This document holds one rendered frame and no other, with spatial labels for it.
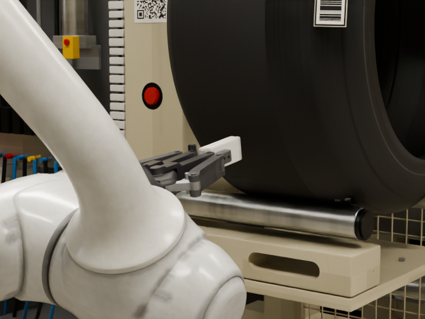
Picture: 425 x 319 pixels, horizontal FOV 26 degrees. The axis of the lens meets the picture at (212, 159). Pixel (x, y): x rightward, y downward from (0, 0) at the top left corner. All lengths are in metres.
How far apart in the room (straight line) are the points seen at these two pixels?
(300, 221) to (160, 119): 0.35
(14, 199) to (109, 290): 0.15
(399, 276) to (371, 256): 0.11
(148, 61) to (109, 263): 0.85
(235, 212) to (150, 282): 0.65
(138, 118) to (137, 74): 0.07
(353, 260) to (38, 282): 0.55
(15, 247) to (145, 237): 0.15
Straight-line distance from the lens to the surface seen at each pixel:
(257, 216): 1.36
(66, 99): 0.70
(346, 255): 1.27
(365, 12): 1.19
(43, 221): 0.83
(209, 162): 1.05
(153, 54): 1.55
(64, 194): 0.86
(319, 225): 1.31
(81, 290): 0.78
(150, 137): 1.57
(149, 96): 1.56
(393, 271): 1.44
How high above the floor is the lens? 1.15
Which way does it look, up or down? 7 degrees down
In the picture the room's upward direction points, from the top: straight up
